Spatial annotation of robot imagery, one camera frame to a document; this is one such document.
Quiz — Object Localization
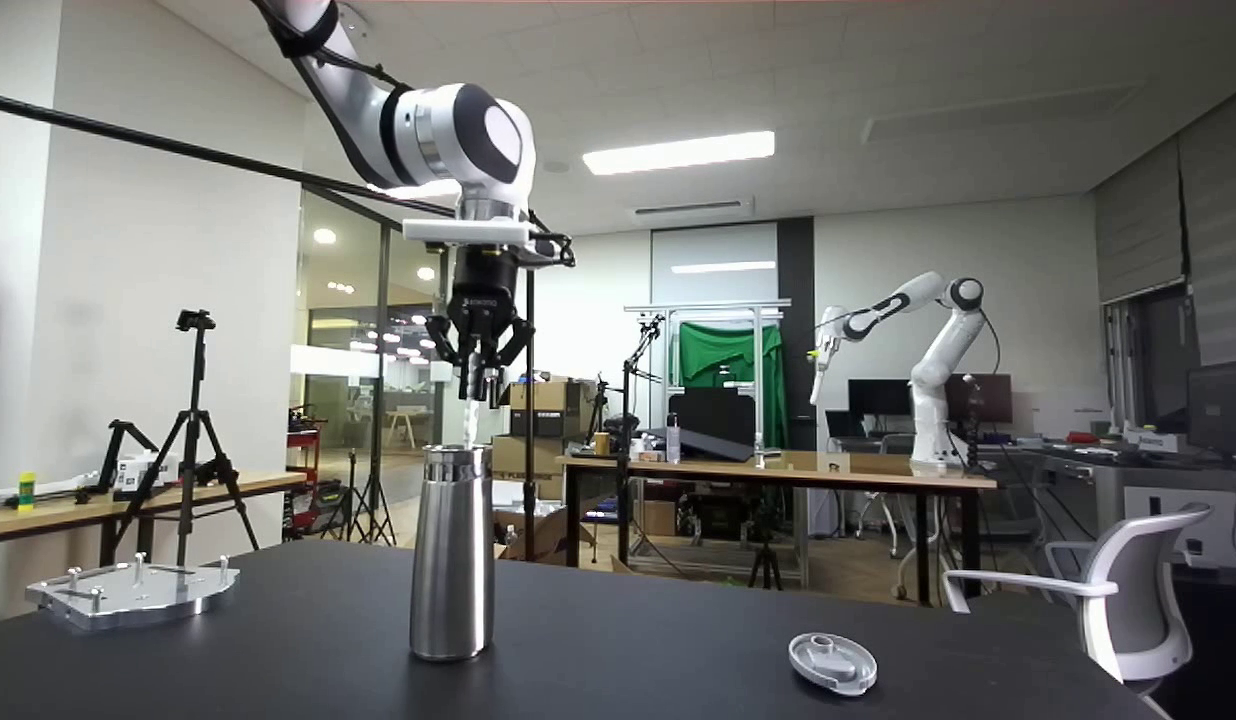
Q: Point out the silver metal bottle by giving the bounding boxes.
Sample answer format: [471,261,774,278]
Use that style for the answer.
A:
[409,439,497,667]

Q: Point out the clear plate with screws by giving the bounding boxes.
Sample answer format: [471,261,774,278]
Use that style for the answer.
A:
[24,550,244,636]

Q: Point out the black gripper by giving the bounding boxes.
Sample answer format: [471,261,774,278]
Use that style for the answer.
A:
[424,244,539,404]

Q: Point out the black camera tripod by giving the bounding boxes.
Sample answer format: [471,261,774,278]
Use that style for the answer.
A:
[102,308,270,567]

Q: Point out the white office chair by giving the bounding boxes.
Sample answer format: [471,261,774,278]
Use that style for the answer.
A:
[940,509,1215,693]

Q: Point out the wooden desk black legs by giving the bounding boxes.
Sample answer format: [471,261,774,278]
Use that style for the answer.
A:
[557,448,1002,610]

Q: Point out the glass door black frame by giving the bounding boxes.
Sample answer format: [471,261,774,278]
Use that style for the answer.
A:
[291,182,460,545]

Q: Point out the black desk screen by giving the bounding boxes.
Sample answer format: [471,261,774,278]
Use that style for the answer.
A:
[672,389,761,463]

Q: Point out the wooden side bench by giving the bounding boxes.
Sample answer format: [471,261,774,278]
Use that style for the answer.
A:
[0,469,312,550]

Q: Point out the black desk monitor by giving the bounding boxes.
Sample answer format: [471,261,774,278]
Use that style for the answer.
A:
[944,372,1019,430]
[849,377,915,420]

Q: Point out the rectangular ceiling light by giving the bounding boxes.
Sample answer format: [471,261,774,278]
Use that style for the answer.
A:
[581,128,782,180]

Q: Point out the black side monitor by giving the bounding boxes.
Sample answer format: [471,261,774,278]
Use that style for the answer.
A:
[1186,354,1236,458]

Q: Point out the grey window blinds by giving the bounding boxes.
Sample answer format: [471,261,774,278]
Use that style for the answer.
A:
[1092,82,1236,377]

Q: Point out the black light stand pole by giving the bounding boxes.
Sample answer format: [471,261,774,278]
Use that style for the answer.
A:
[516,251,544,564]

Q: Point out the clear round bottle lid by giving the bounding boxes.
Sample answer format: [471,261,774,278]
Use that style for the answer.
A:
[785,628,886,701]

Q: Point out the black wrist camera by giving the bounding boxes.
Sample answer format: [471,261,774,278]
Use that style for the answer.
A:
[520,222,581,270]

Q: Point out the green backdrop cloth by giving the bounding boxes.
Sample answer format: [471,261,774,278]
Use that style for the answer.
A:
[676,314,791,448]

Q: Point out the black boom pole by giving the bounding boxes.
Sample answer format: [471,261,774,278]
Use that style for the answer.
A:
[0,89,456,219]

